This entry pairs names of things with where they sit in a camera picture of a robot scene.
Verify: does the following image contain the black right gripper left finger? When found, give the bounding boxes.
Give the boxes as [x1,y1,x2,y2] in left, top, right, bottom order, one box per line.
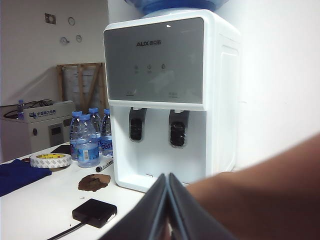
[99,173,168,240]

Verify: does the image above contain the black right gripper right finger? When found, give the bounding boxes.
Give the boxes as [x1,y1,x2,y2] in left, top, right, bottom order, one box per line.
[167,172,235,240]

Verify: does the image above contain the bare person forearm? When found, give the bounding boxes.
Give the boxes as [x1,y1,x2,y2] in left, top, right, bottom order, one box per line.
[186,132,320,240]

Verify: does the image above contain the black USB hub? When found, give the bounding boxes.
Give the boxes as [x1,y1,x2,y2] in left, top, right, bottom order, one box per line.
[71,198,118,229]

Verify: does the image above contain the oval brown chipped tabletop patch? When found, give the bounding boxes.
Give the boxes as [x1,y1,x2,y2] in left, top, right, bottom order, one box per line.
[77,173,112,193]

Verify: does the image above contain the white AUX water dispenser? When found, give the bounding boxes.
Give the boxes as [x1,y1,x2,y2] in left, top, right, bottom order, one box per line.
[102,8,243,195]

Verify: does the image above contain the black marker pen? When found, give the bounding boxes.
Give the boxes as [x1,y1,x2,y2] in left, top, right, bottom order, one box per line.
[95,158,115,173]

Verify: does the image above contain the black dispenser tap lever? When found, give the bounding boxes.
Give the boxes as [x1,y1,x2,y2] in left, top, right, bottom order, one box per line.
[168,109,193,149]
[128,106,149,143]

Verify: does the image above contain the water bottle with barcode label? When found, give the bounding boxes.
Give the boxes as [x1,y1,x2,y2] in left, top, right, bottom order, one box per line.
[75,114,100,169]

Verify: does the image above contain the clear water bottle blue cap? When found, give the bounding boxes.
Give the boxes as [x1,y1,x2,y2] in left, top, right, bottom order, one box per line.
[87,107,102,141]
[69,110,85,161]
[99,108,114,158]

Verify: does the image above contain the black flat panel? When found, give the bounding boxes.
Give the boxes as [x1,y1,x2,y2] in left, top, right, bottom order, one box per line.
[50,143,72,154]

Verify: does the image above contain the white tape roll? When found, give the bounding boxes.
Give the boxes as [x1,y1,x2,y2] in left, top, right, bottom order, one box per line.
[29,153,73,169]

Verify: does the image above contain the blue cloth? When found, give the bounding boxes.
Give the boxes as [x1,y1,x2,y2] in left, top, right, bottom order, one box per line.
[0,158,53,198]

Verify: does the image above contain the white cabinet with blue logo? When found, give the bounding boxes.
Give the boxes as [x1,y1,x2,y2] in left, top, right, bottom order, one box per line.
[1,99,76,165]

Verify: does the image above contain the wooden crate with plastic wrap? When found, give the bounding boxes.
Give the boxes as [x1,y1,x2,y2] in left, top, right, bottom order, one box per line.
[56,62,109,109]

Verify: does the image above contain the small water bottle blue cap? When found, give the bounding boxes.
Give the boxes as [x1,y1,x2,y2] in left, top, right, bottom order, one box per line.
[16,99,26,120]

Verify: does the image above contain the blue water jug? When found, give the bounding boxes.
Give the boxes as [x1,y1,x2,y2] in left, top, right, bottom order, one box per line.
[123,0,231,19]

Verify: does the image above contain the black USB hub cable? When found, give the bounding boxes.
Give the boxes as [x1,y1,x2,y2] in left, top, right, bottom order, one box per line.
[41,219,89,240]

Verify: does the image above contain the black cable coil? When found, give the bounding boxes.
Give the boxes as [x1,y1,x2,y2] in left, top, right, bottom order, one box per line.
[2,99,55,119]

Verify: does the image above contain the dark square wall plate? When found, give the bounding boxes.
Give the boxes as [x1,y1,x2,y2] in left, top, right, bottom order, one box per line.
[44,12,56,25]

